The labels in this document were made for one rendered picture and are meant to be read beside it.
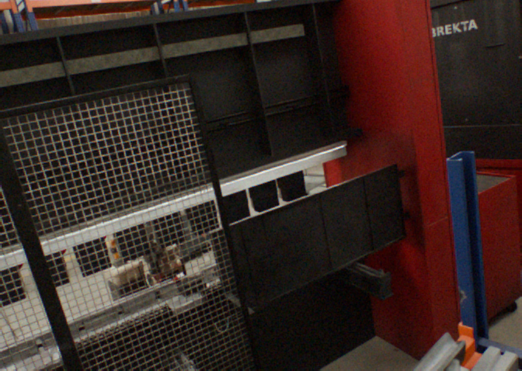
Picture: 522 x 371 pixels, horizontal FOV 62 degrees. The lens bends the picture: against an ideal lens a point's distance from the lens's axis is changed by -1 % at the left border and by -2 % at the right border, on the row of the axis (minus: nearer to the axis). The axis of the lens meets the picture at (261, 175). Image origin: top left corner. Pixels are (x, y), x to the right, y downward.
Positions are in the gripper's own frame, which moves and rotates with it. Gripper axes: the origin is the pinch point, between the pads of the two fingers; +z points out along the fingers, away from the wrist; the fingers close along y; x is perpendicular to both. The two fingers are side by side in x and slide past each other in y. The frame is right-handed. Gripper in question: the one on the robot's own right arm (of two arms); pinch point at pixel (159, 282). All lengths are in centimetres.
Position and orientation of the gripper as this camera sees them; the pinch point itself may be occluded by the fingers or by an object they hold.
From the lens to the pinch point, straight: 292.7
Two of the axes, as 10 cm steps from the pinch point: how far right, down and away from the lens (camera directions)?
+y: 3.1, -0.9, -9.5
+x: 9.2, -2.4, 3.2
